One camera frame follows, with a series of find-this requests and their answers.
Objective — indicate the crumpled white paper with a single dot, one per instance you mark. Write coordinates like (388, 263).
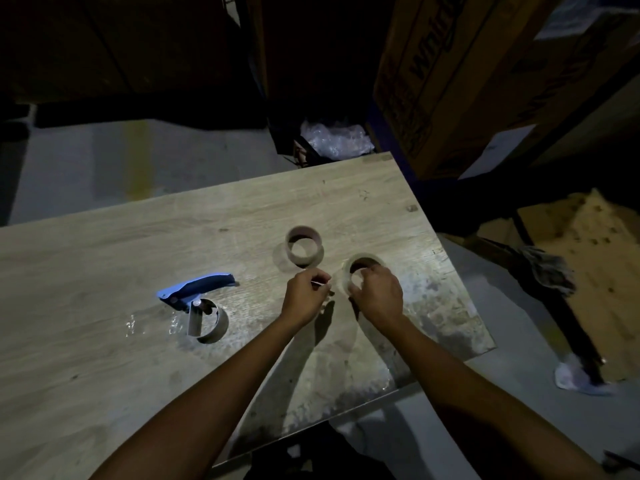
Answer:
(580, 378)

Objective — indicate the person's left forearm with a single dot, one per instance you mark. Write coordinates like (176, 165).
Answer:
(200, 404)

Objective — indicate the flat brown cardboard sheet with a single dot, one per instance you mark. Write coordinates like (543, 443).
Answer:
(592, 279)

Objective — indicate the person's left hand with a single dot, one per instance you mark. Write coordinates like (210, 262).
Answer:
(302, 300)

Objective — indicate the person's right hand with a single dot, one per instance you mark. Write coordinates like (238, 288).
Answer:
(382, 299)

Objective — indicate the black metal rack frame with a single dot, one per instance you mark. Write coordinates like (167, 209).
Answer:
(545, 289)

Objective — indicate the empty cardboard tape core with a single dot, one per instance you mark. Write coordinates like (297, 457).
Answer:
(304, 244)

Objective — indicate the person's right fingers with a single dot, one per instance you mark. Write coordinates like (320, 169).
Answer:
(361, 283)

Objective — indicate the grey rag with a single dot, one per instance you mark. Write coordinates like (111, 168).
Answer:
(547, 269)

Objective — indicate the clear packing tape roll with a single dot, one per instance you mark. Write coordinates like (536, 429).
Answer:
(356, 273)

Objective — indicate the person's right forearm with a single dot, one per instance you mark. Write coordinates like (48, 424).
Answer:
(480, 409)

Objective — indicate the crumpled clear plastic wrap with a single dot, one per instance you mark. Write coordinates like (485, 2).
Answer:
(336, 139)

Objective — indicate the person's left fingers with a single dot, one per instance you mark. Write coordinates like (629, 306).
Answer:
(318, 279)

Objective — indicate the large brown cardboard box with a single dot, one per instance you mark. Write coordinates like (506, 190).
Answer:
(480, 79)

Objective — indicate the blue tape dispenser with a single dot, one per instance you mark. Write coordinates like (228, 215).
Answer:
(200, 304)

